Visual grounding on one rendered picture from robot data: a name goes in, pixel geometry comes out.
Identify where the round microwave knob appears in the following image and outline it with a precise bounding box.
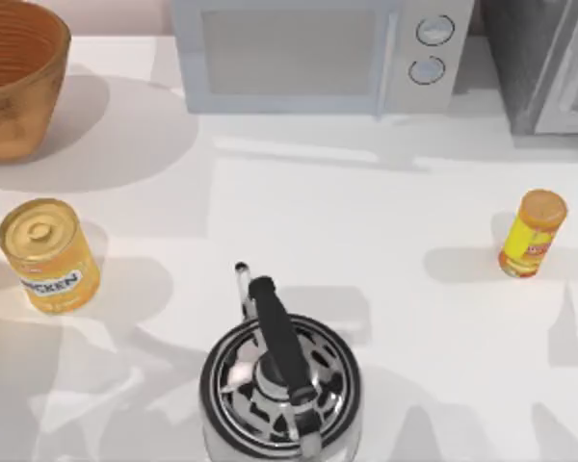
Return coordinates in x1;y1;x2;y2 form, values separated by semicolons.
415;13;456;47
407;54;447;87

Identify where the brown wooden basket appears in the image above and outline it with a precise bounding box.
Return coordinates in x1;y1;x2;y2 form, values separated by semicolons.
0;0;72;163

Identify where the microwave oven door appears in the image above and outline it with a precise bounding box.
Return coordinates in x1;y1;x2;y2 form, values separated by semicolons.
170;0;399;120

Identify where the yellow can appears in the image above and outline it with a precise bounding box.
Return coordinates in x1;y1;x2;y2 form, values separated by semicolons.
0;198;101;316

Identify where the pale microwave oven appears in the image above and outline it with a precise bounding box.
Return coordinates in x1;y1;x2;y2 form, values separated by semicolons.
169;0;476;120

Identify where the silver kettle with black handle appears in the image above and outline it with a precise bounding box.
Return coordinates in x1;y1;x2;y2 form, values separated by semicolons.
198;261;365;462

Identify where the yellow bottle with orange cap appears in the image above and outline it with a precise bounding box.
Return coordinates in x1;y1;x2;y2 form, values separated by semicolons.
498;189;568;280

